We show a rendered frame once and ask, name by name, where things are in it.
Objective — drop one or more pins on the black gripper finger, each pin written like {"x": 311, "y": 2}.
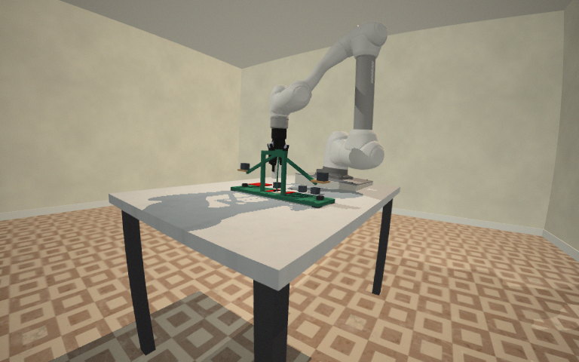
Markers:
{"x": 273, "y": 161}
{"x": 284, "y": 148}

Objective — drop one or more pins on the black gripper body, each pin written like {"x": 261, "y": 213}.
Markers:
{"x": 278, "y": 135}

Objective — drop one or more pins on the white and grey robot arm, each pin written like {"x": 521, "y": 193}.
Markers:
{"x": 359, "y": 149}

